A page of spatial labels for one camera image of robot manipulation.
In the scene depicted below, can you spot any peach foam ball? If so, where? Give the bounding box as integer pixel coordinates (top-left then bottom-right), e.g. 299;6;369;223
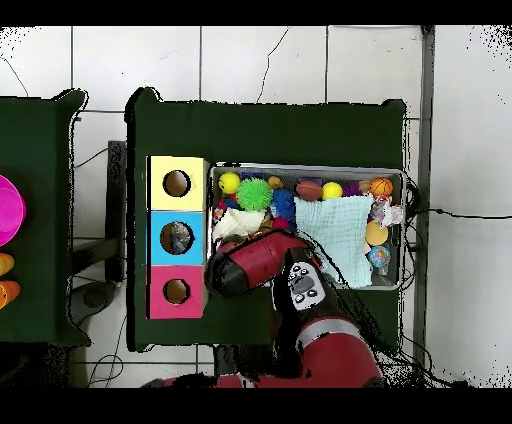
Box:
365;219;390;247

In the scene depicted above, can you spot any pink plastic bowl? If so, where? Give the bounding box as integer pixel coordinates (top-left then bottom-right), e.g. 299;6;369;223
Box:
0;174;28;248

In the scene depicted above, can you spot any globe print foam ball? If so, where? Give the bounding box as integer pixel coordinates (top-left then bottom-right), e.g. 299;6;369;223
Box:
366;245;392;270

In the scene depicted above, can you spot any black power cable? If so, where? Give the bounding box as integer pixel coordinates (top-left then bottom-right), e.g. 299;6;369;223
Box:
407;206;512;220

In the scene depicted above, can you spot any black upright panel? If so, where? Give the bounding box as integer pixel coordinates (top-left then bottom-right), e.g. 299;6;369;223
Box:
104;139;128;283

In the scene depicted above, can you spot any orange toy basketball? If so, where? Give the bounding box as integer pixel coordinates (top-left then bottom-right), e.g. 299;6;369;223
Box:
368;176;395;198

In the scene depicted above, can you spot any silver wire mesh bin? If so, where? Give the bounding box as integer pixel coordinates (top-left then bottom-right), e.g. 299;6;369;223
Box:
206;161;406;291

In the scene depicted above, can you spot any mint green waffle cloth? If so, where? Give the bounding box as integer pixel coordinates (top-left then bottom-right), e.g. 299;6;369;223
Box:
293;194;375;289

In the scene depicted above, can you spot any brown toy football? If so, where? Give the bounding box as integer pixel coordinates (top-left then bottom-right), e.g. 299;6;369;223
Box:
296;179;324;202

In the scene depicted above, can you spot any yellow smiley foam ball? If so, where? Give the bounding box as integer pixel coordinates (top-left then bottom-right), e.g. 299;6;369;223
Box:
217;172;242;196

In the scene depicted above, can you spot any grey metal rail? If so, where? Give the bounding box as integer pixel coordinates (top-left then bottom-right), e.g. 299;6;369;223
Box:
411;25;436;367

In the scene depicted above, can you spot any blue spiky rubber ball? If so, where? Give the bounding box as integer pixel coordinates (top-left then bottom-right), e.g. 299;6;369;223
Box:
271;188;297;219

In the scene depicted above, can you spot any wooden box with three holes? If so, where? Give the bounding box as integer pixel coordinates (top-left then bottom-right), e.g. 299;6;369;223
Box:
145;154;210;321

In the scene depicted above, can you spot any green spiky rubber ball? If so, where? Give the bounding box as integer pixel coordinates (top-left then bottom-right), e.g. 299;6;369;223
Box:
236;177;274;212

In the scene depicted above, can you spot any cream waffle cloth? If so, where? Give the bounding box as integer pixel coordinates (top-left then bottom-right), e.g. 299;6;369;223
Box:
211;207;267;241

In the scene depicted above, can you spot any dark green table cloth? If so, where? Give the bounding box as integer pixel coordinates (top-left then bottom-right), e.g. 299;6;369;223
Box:
125;86;407;353
0;88;91;347

